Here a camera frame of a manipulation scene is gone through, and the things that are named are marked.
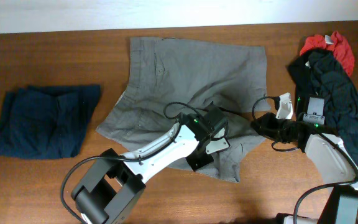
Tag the grey shorts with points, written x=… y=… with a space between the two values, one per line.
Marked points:
x=171 y=76

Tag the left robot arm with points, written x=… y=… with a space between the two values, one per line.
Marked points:
x=114 y=183

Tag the red garment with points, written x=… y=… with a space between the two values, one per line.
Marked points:
x=337 y=44

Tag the navy blue garment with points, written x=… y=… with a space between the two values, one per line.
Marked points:
x=46 y=122

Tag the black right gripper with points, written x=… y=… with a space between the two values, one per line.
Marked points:
x=267 y=120

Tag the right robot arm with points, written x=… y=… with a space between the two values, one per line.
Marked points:
x=323 y=146

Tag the black garment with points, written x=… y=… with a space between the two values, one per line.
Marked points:
x=317 y=72

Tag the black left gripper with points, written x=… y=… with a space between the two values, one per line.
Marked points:
x=199 y=161

